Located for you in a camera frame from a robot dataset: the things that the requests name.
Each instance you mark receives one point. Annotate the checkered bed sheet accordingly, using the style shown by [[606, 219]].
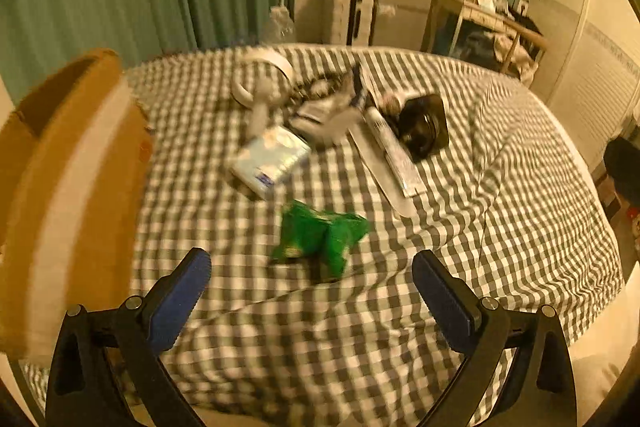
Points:
[[500, 207]]

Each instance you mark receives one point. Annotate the white toothpaste tube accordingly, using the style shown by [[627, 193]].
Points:
[[395, 147]]

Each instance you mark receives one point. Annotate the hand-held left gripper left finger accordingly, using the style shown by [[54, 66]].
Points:
[[175, 307]]

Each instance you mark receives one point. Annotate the dark round object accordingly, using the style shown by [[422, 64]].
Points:
[[622, 172]]

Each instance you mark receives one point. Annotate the brown cardboard box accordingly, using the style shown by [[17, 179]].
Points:
[[65, 207]]

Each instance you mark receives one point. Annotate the pile of clothes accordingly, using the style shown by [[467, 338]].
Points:
[[515, 52]]

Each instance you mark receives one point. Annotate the wooden desk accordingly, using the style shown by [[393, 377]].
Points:
[[482, 13]]

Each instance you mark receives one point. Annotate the green snack packet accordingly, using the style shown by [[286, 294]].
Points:
[[315, 232]]

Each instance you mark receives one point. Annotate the white blue tissue pack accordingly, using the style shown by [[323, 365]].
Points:
[[270, 154]]

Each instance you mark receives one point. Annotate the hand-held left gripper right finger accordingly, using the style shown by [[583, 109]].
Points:
[[445, 302]]

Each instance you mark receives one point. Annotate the grey small fridge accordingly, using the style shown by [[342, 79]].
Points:
[[402, 7]]

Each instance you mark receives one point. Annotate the white suitcase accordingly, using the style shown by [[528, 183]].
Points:
[[345, 12]]

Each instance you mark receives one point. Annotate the flat white box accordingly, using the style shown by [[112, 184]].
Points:
[[375, 162]]

